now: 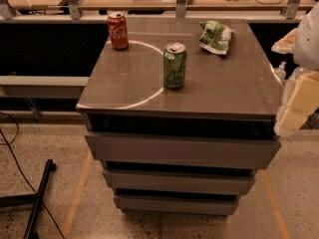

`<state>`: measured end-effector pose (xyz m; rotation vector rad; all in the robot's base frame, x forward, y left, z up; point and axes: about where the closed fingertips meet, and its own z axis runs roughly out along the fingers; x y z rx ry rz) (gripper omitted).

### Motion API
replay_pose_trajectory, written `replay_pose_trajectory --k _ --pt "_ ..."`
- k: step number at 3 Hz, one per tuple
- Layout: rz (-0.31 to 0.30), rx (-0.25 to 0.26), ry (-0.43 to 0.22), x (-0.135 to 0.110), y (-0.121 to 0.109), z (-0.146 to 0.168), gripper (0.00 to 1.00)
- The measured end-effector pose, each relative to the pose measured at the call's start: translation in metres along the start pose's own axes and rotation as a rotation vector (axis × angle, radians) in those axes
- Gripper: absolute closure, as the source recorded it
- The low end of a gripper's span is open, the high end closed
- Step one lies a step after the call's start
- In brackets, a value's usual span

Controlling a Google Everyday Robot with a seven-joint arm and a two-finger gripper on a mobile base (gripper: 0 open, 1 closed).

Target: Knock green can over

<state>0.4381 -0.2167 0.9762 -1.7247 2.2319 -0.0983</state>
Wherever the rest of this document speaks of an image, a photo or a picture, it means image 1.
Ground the green soda can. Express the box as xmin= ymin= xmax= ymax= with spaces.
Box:
xmin=163 ymin=43 xmax=187 ymax=89

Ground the black stand leg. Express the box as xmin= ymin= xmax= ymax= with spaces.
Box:
xmin=0 ymin=159 xmax=57 ymax=239

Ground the green chip bag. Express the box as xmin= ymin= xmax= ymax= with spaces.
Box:
xmin=199 ymin=20 xmax=235 ymax=55

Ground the clear sanitizer bottle left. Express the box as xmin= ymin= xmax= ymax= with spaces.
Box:
xmin=274 ymin=62 xmax=286 ymax=82

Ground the grey drawer cabinet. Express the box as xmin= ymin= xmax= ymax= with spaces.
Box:
xmin=77 ymin=17 xmax=282 ymax=216

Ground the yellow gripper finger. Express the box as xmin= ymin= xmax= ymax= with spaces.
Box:
xmin=271 ymin=29 xmax=297 ymax=54
xmin=274 ymin=71 xmax=319 ymax=137

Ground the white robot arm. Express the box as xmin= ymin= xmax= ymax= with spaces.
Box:
xmin=271 ymin=2 xmax=319 ymax=137

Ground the black floor cable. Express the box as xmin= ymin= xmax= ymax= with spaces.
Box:
xmin=0 ymin=112 xmax=66 ymax=239

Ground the red cola can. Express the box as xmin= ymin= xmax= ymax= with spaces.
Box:
xmin=108 ymin=12 xmax=129 ymax=50

